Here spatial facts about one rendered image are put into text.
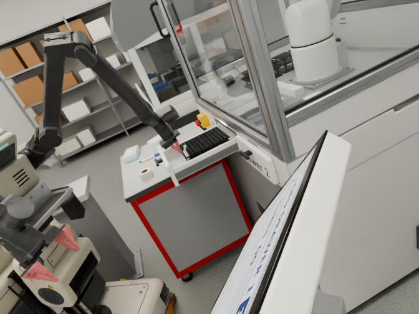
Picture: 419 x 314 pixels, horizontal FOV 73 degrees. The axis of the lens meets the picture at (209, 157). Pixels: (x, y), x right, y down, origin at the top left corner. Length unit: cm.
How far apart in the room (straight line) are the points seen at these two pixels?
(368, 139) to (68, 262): 118
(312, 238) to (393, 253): 120
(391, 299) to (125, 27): 208
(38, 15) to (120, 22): 359
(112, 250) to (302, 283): 187
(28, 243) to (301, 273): 69
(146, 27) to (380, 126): 151
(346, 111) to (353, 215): 42
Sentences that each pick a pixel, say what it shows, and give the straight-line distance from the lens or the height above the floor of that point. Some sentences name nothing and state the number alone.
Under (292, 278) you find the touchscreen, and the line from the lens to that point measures 32.
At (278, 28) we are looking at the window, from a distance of 83.
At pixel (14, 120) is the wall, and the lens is 582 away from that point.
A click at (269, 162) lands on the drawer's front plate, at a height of 92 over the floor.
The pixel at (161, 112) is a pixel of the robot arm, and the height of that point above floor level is 112.
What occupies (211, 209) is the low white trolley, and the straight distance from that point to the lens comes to 169.
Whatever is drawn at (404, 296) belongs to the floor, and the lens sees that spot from 173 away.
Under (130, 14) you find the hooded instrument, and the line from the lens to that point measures 206.
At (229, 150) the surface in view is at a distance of 129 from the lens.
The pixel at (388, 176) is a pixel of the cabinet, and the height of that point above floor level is 68.
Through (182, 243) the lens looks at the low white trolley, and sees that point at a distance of 177.
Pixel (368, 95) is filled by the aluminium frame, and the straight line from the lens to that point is 104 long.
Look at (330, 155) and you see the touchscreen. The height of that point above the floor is 119.
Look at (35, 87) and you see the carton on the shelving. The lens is 518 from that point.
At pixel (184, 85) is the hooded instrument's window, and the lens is 215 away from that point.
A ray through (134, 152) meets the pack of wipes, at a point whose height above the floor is 80.
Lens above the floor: 144
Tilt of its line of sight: 27 degrees down
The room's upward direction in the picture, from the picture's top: 23 degrees counter-clockwise
